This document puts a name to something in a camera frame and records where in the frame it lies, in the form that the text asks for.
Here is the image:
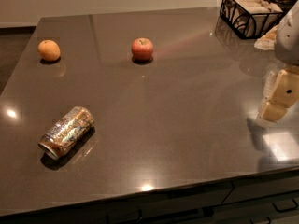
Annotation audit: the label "orange fruit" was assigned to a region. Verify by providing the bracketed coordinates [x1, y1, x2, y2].
[38, 40, 61, 62]

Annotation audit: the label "red apple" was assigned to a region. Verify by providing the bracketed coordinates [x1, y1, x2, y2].
[131, 37, 153, 61]

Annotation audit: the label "dark drawer handle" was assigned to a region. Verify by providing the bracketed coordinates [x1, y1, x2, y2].
[273, 199, 299, 213]

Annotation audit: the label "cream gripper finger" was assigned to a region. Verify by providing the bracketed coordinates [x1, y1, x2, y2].
[263, 71, 278, 98]
[259, 68, 299, 123]

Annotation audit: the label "crumpled white napkin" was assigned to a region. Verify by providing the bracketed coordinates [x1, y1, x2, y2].
[254, 25, 278, 50]

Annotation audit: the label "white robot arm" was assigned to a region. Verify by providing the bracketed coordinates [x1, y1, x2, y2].
[258, 1, 299, 123]

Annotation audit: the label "black wire basket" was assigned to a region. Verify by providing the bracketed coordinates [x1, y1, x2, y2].
[219, 0, 286, 40]

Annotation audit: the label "white napkins in basket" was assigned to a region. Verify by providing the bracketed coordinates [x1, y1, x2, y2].
[228, 0, 284, 37]

